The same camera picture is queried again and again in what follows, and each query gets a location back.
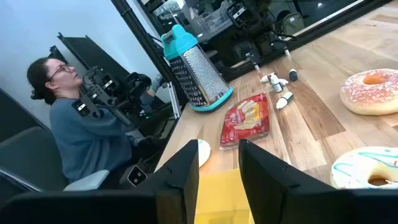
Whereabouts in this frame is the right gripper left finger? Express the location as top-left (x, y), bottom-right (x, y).
top-left (136, 139), bottom-right (200, 224)

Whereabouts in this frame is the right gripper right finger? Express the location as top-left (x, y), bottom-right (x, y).
top-left (238, 139), bottom-right (335, 224)

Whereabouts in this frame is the white donut blue icing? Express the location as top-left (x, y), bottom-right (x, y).
top-left (197, 139), bottom-right (212, 169)
top-left (330, 146), bottom-right (398, 190)

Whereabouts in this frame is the red snack packet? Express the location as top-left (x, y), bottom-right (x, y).
top-left (219, 92), bottom-right (271, 151)

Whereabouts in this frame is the grey office chair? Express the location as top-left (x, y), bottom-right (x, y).
top-left (0, 126), bottom-right (110, 194)

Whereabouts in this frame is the yellow transparent tray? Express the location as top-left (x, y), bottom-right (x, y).
top-left (194, 168), bottom-right (255, 224)

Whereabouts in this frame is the person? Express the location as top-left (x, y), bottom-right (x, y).
top-left (26, 57), bottom-right (165, 184)

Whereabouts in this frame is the teal box grater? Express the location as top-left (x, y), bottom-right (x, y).
top-left (160, 24), bottom-right (234, 113)

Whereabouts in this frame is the pink sprinkled donut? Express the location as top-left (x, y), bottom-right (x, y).
top-left (339, 68), bottom-right (398, 116)

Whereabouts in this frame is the black backdrop panel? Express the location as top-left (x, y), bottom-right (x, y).
top-left (49, 32), bottom-right (131, 83)

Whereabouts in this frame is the olive backpack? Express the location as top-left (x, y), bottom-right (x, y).
top-left (281, 11), bottom-right (306, 35)

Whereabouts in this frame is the clear plastic crate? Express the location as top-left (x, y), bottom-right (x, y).
top-left (194, 1), bottom-right (234, 35)

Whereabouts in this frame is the dark flat panel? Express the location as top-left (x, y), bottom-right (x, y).
top-left (0, 88), bottom-right (50, 144)

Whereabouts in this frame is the small grey stereo camera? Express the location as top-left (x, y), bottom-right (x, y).
top-left (119, 164), bottom-right (149, 187)

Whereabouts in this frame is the silver aluminium bracket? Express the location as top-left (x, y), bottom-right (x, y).
top-left (167, 81), bottom-right (182, 119)

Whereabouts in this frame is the black aluminium table frame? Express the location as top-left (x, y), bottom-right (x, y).
top-left (110, 0), bottom-right (394, 125)

